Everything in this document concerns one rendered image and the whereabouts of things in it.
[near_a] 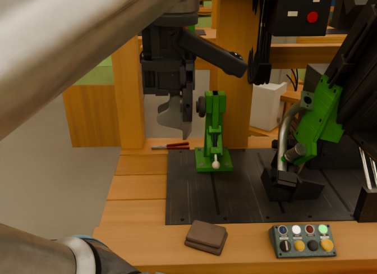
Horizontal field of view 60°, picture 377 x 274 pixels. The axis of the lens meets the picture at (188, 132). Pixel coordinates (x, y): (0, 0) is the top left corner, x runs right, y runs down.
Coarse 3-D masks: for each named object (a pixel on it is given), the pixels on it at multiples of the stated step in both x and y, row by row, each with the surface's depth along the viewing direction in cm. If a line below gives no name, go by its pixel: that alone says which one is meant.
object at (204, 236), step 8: (192, 224) 89; (200, 224) 89; (208, 224) 89; (192, 232) 86; (200, 232) 86; (208, 232) 86; (216, 232) 86; (224, 232) 86; (192, 240) 84; (200, 240) 84; (208, 240) 83; (216, 240) 83; (224, 240) 86; (200, 248) 84; (208, 248) 83; (216, 248) 83
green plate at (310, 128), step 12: (324, 84) 93; (324, 96) 91; (336, 96) 86; (324, 108) 90; (336, 108) 89; (312, 120) 95; (324, 120) 89; (300, 132) 100; (312, 132) 93; (324, 132) 92; (336, 132) 92
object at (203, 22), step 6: (204, 0) 757; (210, 0) 757; (204, 6) 725; (210, 6) 726; (198, 18) 737; (204, 18) 737; (210, 18) 737; (198, 24) 743; (204, 24) 743; (210, 24) 744
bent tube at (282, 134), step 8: (304, 96) 96; (312, 96) 97; (296, 104) 99; (304, 104) 95; (312, 104) 96; (288, 112) 104; (296, 112) 102; (288, 120) 105; (280, 128) 107; (288, 128) 107; (280, 136) 106; (280, 144) 105; (280, 152) 104; (280, 160) 103; (280, 168) 102
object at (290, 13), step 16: (272, 0) 106; (288, 0) 100; (304, 0) 100; (320, 0) 100; (272, 16) 106; (288, 16) 102; (304, 16) 102; (320, 16) 103; (272, 32) 106; (288, 32) 104; (304, 32) 105; (320, 32) 105
